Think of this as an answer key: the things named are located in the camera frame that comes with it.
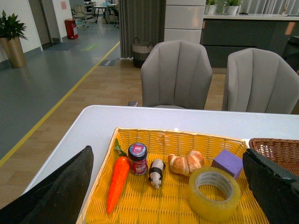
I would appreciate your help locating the office chair background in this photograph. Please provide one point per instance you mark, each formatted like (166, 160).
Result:
(81, 14)

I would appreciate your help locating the grey chair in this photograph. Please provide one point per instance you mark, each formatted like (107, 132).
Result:
(176, 74)
(259, 81)

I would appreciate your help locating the toy panda figurine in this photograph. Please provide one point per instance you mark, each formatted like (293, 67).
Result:
(156, 173)

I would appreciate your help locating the grey woven laundry basket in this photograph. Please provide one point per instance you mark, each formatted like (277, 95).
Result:
(141, 50)

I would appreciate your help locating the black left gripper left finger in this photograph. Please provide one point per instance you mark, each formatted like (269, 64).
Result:
(58, 198)

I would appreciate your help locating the dark grey counter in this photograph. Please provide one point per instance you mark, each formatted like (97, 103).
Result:
(223, 35)

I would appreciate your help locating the white potted plant right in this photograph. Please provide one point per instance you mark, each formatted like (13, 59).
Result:
(232, 6)

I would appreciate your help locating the purple foam cube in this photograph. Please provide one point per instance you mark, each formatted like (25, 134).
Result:
(228, 162)

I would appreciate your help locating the grey chair left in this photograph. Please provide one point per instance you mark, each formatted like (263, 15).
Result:
(176, 74)

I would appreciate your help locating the red bin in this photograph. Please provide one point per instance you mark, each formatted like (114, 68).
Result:
(71, 29)

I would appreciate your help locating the grey curtain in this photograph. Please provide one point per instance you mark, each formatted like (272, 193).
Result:
(144, 19)

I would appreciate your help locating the orange toy carrot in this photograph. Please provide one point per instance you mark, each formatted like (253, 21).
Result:
(119, 176)

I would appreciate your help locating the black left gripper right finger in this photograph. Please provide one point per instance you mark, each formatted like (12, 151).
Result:
(275, 188)

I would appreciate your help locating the potted plant gold pot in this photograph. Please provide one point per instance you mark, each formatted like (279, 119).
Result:
(11, 31)

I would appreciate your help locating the office desk background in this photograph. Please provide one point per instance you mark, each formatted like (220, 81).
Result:
(107, 10)

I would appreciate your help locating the brown wicker basket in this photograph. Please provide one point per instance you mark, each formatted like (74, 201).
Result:
(281, 151)

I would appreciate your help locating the white potted plant left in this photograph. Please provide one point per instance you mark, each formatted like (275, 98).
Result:
(210, 7)

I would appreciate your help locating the grey chair right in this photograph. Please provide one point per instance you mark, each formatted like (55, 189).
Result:
(259, 81)

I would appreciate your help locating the toy croissant bread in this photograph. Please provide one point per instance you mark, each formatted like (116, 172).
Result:
(187, 164)

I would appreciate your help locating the white potted plant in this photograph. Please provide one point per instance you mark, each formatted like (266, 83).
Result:
(232, 6)
(210, 7)

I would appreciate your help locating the small red labelled bottle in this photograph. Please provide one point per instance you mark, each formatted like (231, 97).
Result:
(137, 153)

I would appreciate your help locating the clear packing tape roll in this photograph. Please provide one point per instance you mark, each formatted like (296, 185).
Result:
(211, 210)

